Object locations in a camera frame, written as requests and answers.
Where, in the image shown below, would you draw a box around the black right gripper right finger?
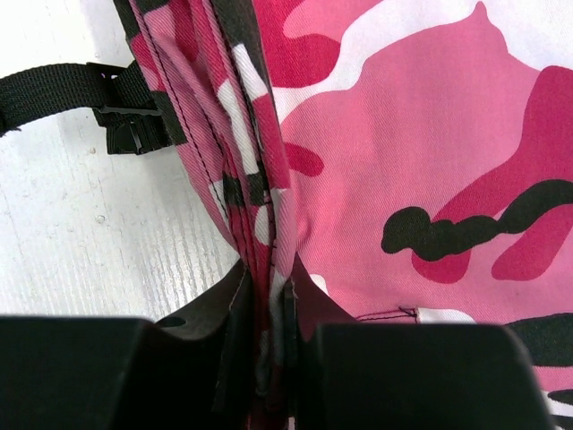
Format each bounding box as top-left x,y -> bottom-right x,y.
289,253 -> 558,429

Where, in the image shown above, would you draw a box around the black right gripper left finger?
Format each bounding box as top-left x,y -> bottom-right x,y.
1,262 -> 252,429

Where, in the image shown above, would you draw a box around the pink camo trousers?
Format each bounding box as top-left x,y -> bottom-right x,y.
1,1 -> 572,429

